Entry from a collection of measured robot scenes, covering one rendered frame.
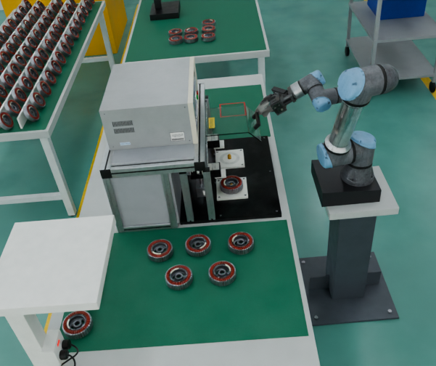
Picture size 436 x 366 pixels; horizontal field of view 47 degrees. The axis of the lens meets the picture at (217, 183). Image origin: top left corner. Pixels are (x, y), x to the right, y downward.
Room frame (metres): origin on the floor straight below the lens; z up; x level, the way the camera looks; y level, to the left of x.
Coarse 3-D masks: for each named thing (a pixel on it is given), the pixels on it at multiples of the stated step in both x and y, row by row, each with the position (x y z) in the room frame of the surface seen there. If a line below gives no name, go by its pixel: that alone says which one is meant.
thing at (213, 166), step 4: (208, 164) 1.89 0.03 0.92; (212, 164) 1.88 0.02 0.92; (216, 164) 1.88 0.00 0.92; (220, 164) 1.88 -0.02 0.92; (212, 168) 1.85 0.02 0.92; (216, 168) 1.85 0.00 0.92; (220, 168) 1.85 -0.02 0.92; (224, 168) 1.89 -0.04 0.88; (196, 172) 1.87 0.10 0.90; (200, 172) 1.86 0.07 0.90; (212, 172) 1.84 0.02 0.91; (216, 172) 1.84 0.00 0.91; (220, 172) 1.83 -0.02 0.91; (224, 172) 1.86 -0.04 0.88; (192, 176) 1.84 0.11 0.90; (196, 176) 1.84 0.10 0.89; (200, 176) 1.84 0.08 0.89; (212, 176) 1.83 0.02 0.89; (216, 176) 1.83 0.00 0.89; (220, 176) 1.83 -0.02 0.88; (224, 176) 1.84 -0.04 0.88; (200, 180) 1.84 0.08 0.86; (200, 184) 1.84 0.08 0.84
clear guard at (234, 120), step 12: (216, 108) 2.15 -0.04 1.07; (228, 108) 2.14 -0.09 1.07; (240, 108) 2.12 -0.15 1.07; (216, 120) 2.04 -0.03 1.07; (228, 120) 2.03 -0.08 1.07; (240, 120) 2.02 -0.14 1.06; (252, 120) 2.05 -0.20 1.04; (216, 132) 1.93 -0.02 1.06; (228, 132) 1.92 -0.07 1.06; (240, 132) 1.91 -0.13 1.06; (252, 132) 1.93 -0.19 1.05
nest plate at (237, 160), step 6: (222, 150) 2.18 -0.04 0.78; (228, 150) 2.18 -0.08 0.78; (234, 150) 2.17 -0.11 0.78; (240, 150) 2.16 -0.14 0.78; (216, 156) 2.13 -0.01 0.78; (222, 156) 2.13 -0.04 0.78; (234, 156) 2.12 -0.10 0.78; (240, 156) 2.11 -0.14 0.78; (216, 162) 2.08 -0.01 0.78; (222, 162) 2.08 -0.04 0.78; (228, 162) 2.07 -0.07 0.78; (234, 162) 2.07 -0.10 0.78; (240, 162) 2.06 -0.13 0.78; (228, 168) 2.03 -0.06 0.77
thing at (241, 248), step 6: (234, 234) 1.54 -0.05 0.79; (240, 234) 1.54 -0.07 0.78; (246, 234) 1.53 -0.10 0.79; (228, 240) 1.51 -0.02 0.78; (234, 240) 1.52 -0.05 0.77; (240, 240) 1.51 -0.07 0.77; (246, 240) 1.52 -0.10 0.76; (252, 240) 1.49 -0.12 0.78; (234, 246) 1.47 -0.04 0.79; (240, 246) 1.47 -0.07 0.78; (246, 246) 1.46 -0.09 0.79; (252, 246) 1.48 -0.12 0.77; (234, 252) 1.46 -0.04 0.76; (240, 252) 1.45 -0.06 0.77; (246, 252) 1.45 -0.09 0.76
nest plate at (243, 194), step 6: (246, 180) 1.91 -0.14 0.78; (216, 186) 1.89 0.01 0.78; (246, 186) 1.86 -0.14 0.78; (222, 192) 1.83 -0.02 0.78; (240, 192) 1.82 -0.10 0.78; (246, 192) 1.81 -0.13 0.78; (222, 198) 1.79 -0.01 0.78; (228, 198) 1.79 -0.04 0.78; (234, 198) 1.79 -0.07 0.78; (240, 198) 1.79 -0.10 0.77
